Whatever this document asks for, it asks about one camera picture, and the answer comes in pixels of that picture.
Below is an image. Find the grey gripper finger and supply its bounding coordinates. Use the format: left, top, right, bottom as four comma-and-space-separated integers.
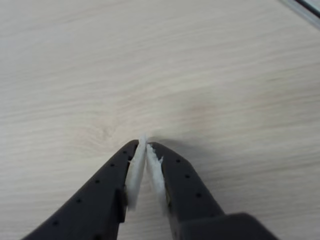
146, 141, 226, 240
23, 134, 148, 240

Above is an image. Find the grey metal frame strip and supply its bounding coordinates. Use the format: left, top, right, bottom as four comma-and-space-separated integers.
279, 0, 320, 26

